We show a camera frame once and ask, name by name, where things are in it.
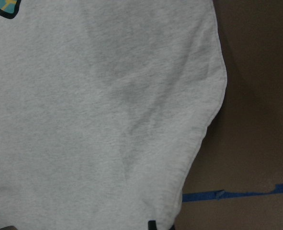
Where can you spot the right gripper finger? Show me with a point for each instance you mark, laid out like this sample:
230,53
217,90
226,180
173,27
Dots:
151,225

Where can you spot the grey cartoon print t-shirt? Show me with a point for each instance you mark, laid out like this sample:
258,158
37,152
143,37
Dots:
104,105

